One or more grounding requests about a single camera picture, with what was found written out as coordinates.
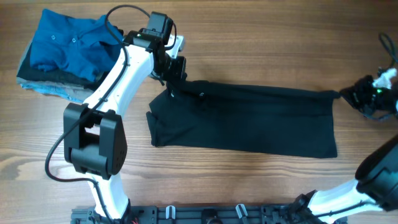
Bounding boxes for black polo shirt white logo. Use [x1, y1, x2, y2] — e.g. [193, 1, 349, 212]
[146, 81, 339, 159]

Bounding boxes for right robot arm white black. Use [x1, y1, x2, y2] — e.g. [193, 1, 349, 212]
[288, 69, 397, 223]

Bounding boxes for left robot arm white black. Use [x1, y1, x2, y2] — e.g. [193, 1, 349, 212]
[63, 12, 186, 223]

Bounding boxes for blue folded polo shirt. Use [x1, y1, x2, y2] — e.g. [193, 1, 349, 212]
[30, 9, 123, 82]

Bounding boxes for grey folded garment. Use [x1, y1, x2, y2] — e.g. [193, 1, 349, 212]
[16, 43, 104, 103]

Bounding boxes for light blue folded garment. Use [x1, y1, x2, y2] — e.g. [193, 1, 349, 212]
[21, 83, 83, 103]

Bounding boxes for dark charcoal folded garment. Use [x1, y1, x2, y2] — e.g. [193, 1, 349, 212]
[17, 26, 121, 91]

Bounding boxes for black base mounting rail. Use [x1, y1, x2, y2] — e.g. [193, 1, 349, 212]
[70, 203, 348, 224]

